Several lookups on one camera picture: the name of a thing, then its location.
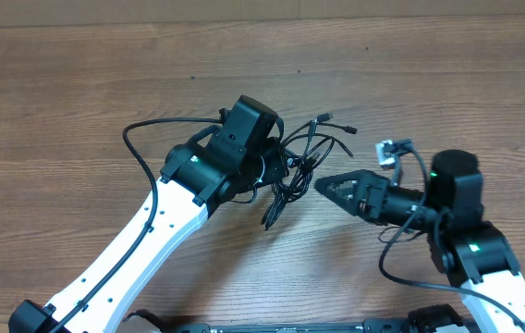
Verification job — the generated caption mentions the black usb cables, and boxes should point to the black usb cables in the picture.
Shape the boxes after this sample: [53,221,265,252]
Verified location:
[260,112,359,231]

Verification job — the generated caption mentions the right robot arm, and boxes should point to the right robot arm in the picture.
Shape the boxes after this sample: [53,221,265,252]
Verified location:
[314,150,525,332]

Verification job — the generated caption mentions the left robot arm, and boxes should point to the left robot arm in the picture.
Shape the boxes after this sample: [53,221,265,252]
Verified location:
[8,95,284,333]

